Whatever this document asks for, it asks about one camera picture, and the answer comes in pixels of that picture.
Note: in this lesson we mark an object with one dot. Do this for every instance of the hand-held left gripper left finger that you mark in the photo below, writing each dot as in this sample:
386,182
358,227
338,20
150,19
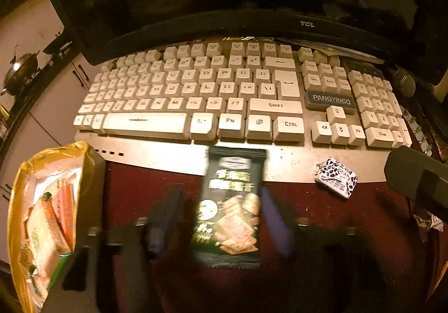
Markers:
167,218

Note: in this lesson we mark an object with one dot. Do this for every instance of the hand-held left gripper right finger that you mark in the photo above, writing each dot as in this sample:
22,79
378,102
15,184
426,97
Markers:
276,222

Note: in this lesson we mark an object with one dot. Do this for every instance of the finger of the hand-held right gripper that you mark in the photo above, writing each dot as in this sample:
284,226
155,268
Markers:
416,176

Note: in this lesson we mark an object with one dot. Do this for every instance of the dark green cracker packet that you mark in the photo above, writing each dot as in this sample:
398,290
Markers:
227,215

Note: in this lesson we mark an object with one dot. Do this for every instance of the golden plastic bag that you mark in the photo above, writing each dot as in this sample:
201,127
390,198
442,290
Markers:
24,173

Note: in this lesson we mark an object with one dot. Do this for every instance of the pill blister pack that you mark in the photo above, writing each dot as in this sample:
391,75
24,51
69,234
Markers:
418,131

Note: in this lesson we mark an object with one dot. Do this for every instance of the crinkled foil wrapper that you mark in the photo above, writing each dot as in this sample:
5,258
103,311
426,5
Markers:
428,223

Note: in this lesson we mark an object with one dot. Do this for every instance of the white spotted candy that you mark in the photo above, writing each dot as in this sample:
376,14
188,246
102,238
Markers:
336,177

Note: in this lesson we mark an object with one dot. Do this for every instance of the mesh-head microphone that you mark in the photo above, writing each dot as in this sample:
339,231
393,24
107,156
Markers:
402,80

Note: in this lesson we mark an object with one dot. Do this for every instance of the white mechanical keyboard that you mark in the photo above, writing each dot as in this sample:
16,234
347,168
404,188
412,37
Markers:
147,121

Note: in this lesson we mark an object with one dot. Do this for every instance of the white cabinet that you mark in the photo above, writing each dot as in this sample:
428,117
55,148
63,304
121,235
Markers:
52,113

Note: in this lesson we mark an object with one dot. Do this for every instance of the black wok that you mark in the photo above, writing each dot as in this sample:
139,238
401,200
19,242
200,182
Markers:
19,69

